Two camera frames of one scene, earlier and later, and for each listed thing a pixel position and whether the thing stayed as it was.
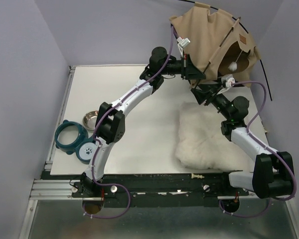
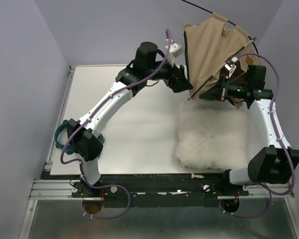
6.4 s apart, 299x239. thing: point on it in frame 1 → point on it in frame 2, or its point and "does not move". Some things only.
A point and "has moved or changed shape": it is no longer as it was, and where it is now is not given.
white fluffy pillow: (202, 144) does not move
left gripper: (189, 69) → (178, 81)
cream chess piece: (198, 176) does not move
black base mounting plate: (150, 190) does not move
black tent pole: (247, 33) → (227, 21)
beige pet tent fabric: (219, 44) has moved or changed shape
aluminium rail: (44, 189) does not move
